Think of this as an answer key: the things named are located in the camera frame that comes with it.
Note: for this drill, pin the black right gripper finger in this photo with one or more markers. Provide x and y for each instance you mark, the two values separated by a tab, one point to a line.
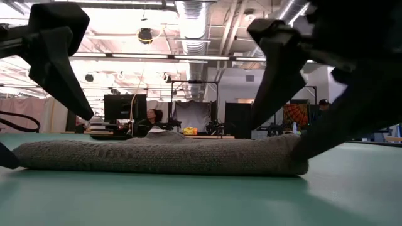
367	100
279	69

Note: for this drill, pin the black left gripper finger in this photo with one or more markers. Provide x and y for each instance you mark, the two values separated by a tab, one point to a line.
53	62
7	158

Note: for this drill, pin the grey terry towel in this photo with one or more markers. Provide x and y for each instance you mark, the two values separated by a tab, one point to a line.
157	157

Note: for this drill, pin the black background robot arm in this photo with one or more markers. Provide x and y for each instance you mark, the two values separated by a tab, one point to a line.
216	128
271	129

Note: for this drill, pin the black ceiling spotlight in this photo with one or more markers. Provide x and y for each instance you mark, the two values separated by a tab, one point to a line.
89	78
166	78

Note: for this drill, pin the person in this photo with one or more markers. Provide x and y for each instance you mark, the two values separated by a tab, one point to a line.
324	105
152	124

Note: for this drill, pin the pink curtain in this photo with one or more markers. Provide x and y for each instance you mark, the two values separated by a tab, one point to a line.
19	105

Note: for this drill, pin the white bottle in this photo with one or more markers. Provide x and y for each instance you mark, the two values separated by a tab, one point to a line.
295	128

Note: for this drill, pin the black partition panel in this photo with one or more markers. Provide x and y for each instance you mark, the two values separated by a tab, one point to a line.
237	120

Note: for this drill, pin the black computer monitor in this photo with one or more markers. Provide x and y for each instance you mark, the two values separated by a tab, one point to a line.
119	106

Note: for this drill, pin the overhead light bar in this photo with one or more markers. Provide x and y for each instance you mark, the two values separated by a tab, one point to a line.
201	57

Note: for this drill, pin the background wooden table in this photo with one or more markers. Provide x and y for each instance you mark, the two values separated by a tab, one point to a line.
220	137

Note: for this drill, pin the small yellow object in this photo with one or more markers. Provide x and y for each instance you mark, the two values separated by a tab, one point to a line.
190	131

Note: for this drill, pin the green table mat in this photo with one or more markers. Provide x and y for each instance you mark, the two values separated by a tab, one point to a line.
201	201

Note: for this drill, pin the wall air vent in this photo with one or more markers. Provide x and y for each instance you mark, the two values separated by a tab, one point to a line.
250	78

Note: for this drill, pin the black metal frame stand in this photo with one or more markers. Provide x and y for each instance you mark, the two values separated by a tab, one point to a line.
315	94
194	82

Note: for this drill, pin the silver ceiling duct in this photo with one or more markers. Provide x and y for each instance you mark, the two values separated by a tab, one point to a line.
293	11
192	25

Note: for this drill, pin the black ceiling dome camera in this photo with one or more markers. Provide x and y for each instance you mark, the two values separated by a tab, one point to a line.
145	35

